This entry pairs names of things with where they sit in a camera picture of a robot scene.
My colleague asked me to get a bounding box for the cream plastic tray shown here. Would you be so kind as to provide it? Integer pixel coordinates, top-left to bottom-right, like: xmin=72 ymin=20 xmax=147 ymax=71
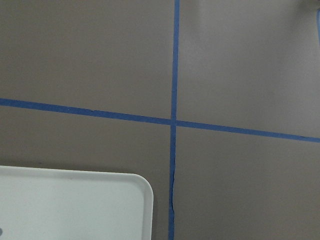
xmin=0 ymin=166 xmax=154 ymax=240

